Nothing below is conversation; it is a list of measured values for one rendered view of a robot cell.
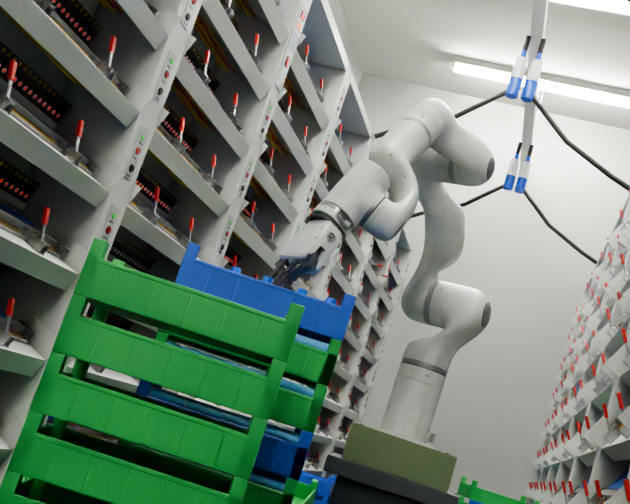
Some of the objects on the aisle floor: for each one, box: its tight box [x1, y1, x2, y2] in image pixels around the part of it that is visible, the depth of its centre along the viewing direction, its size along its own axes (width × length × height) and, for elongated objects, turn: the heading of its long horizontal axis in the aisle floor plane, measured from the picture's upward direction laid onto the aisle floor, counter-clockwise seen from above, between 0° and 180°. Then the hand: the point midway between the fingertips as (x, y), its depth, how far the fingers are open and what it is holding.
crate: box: [292, 479, 319, 504], centre depth 274 cm, size 30×20×8 cm
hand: (277, 283), depth 167 cm, fingers closed, pressing on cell
